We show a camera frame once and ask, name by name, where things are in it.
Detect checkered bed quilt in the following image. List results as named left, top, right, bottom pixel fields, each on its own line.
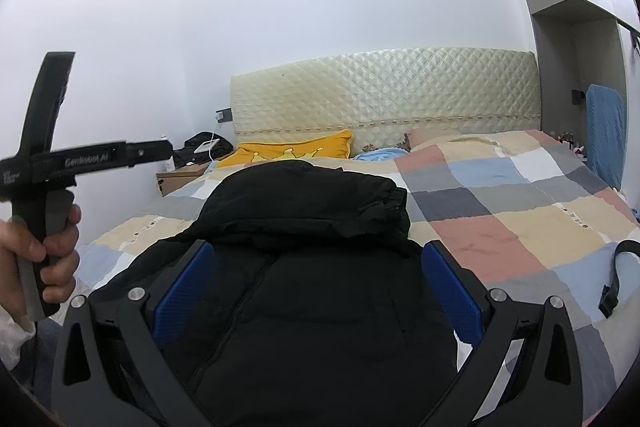
left=75, top=129, right=640, bottom=427

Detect person's left hand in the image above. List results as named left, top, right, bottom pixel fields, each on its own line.
left=0, top=204, right=82, bottom=304

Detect cream quilted headboard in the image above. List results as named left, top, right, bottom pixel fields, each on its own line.
left=230, top=48, right=544, bottom=158

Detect light blue cloth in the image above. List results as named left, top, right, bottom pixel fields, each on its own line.
left=355, top=146, right=411, bottom=162

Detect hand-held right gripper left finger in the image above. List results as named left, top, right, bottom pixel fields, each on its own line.
left=51, top=240, right=216, bottom=427

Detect black bag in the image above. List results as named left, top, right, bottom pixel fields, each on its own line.
left=183, top=132, right=234, bottom=158

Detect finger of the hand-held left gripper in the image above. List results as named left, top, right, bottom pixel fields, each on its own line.
left=125, top=138, right=175, bottom=168

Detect black puffer jacket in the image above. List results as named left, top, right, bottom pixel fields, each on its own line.
left=91, top=159, right=459, bottom=427

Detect group of small bottles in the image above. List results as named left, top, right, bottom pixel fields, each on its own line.
left=550, top=132, right=587, bottom=158

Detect black belt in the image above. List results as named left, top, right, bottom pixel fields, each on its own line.
left=597, top=240, right=640, bottom=319

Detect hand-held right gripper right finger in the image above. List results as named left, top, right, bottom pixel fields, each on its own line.
left=421, top=240, right=584, bottom=427

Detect black clothes hanger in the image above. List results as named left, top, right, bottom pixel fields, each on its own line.
left=620, top=19, right=640, bottom=58

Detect yellow crown pillow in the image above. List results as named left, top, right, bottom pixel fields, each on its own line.
left=215, top=129, right=355, bottom=169

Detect pink pillow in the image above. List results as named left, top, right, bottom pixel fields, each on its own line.
left=403, top=128, right=467, bottom=148

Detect wooden nightstand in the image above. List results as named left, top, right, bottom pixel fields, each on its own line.
left=156, top=151, right=236, bottom=198

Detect blue towel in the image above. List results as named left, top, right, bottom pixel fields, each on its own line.
left=585, top=84, right=627, bottom=193

